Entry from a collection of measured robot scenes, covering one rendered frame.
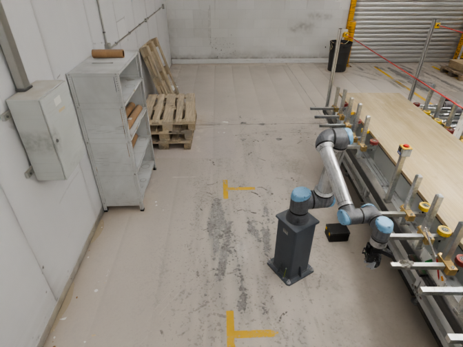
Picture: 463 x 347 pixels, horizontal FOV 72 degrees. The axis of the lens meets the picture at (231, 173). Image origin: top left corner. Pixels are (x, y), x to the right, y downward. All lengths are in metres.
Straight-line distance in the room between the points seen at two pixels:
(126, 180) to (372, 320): 2.62
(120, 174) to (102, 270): 0.97
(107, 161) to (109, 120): 0.46
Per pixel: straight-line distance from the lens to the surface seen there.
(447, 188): 2.99
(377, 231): 1.92
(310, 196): 2.55
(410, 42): 10.72
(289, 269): 2.94
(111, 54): 3.60
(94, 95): 3.21
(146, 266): 3.20
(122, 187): 3.64
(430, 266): 2.29
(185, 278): 3.04
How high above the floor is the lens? 2.35
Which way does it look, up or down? 33 degrees down
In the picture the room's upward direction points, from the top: straight up
